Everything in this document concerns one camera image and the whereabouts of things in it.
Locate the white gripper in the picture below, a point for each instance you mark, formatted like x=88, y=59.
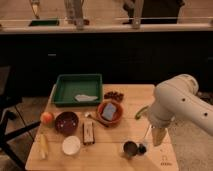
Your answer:
x=158, y=135

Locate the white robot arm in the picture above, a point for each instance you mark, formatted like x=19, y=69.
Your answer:
x=177, y=96

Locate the metal measuring cup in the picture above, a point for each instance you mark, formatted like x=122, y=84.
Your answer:
x=130, y=149

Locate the white crumpled paper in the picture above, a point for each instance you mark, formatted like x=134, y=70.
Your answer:
x=85, y=98

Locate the white paper cup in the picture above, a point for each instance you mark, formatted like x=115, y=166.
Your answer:
x=71, y=145

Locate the black and white ladle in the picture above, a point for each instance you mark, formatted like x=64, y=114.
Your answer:
x=143, y=145

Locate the orange bowl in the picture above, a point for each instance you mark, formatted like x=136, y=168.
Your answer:
x=116, y=117

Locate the blue sponge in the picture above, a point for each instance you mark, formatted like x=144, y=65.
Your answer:
x=109, y=111

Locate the dark red grapes bunch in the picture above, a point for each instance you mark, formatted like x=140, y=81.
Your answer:
x=114, y=95

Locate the brown rectangular block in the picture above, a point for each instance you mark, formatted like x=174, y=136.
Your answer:
x=88, y=133

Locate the dark brown bowl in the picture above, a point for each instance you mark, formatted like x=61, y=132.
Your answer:
x=66, y=123

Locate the green plastic tray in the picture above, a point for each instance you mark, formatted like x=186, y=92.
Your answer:
x=69, y=86

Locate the red apple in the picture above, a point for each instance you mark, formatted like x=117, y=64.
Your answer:
x=47, y=118

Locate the green item on counter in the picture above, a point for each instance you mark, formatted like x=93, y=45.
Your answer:
x=44, y=23

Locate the wooden handled spoon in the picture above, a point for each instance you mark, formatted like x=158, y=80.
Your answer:
x=89, y=115

